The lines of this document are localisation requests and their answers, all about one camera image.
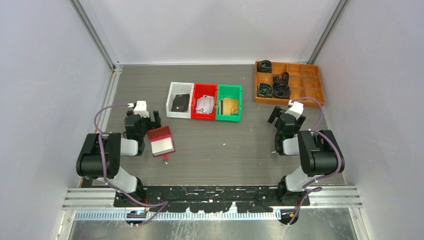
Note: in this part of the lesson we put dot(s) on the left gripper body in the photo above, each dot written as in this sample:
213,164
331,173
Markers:
142,132

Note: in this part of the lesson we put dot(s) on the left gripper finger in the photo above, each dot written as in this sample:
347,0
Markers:
157,120
147,123

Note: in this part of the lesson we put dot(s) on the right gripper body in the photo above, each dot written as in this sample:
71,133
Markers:
278,120

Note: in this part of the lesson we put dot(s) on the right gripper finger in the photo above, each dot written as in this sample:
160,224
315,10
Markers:
299,122
275,114

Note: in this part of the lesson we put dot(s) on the red leather card holder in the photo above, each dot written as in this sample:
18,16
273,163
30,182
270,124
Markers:
162,142

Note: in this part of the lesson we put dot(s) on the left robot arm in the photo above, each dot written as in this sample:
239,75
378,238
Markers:
100,156

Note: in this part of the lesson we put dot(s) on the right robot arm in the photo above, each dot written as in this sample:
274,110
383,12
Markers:
318,151

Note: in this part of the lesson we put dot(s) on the black credit card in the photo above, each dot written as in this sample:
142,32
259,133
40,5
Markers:
181,103

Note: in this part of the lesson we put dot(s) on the gold credit card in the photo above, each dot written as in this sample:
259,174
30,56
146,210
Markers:
229,106

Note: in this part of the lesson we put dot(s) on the white credit card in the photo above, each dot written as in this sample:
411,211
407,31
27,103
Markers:
205,105

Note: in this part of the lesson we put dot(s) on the white plastic bin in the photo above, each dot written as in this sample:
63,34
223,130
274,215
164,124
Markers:
179,88

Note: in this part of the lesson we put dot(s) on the orange compartment tray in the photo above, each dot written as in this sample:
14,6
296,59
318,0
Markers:
304,81

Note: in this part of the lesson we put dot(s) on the green plastic bin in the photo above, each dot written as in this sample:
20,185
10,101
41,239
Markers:
231,91

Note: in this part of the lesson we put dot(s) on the red plastic bin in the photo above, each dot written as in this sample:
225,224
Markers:
201,89

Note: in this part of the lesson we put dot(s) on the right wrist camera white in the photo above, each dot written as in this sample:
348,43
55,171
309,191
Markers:
295,109

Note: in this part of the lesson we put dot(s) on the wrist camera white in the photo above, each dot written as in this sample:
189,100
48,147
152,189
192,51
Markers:
139,108
295,109

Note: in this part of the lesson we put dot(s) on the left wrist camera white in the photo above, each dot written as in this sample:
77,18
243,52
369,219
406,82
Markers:
139,108

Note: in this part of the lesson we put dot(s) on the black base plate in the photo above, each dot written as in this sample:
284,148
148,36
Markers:
210,199

